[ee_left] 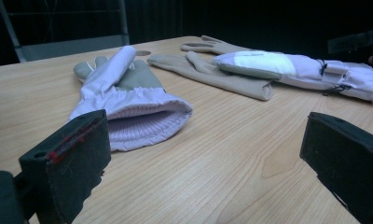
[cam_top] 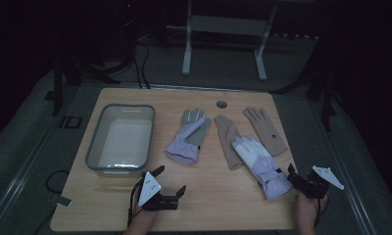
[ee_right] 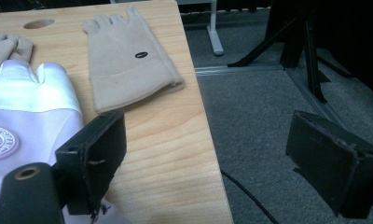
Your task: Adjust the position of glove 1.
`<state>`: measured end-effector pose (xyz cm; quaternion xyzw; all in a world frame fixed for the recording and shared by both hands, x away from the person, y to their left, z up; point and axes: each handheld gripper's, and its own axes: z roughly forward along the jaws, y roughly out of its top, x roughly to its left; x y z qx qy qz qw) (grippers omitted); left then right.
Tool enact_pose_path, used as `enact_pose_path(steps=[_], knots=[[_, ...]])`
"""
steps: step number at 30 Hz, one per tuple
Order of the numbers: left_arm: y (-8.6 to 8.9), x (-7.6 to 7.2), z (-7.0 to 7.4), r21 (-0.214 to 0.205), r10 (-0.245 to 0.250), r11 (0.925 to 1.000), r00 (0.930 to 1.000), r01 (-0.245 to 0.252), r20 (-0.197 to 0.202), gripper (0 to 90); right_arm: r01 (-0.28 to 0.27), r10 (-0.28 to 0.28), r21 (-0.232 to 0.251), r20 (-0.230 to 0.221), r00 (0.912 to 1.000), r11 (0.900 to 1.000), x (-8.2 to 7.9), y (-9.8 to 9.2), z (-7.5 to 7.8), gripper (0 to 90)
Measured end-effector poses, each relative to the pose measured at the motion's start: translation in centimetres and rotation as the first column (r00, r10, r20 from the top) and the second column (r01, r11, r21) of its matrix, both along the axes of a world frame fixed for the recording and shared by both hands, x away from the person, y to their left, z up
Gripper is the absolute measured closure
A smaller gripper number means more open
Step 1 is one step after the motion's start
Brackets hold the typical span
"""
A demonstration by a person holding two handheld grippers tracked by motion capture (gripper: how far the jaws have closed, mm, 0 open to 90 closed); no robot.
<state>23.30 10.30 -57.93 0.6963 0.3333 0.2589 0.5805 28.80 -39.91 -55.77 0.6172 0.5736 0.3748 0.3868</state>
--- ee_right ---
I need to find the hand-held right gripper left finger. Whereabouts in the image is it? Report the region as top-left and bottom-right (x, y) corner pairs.
(54, 108), (128, 217)

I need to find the metal floor strip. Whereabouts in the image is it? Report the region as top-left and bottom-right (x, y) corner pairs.
(194, 63), (342, 124)

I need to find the white metal stand leg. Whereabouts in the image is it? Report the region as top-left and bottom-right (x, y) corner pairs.
(174, 0), (225, 57)

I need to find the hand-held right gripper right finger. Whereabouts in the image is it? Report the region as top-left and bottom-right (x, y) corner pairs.
(285, 110), (373, 218)

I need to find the black tripod stand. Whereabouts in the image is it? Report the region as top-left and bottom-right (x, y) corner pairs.
(227, 0), (353, 105)

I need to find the black cable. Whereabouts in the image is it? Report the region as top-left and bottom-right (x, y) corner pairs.
(220, 169), (279, 224)

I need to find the white satin glove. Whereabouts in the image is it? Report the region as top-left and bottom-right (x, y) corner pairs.
(0, 59), (132, 224)

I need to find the beige glove with black label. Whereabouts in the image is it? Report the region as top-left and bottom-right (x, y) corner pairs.
(82, 5), (186, 114)

